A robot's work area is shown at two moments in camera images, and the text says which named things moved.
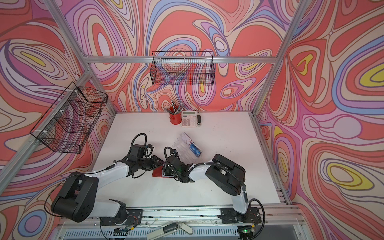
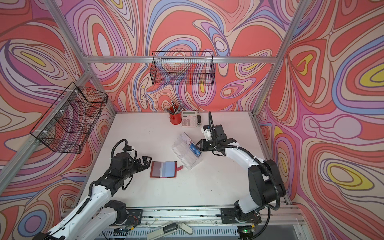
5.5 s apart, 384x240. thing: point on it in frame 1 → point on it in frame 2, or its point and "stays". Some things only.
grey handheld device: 169,229 stays
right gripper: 168,166 → 203,145
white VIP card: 186,138 stays
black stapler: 199,119 stays
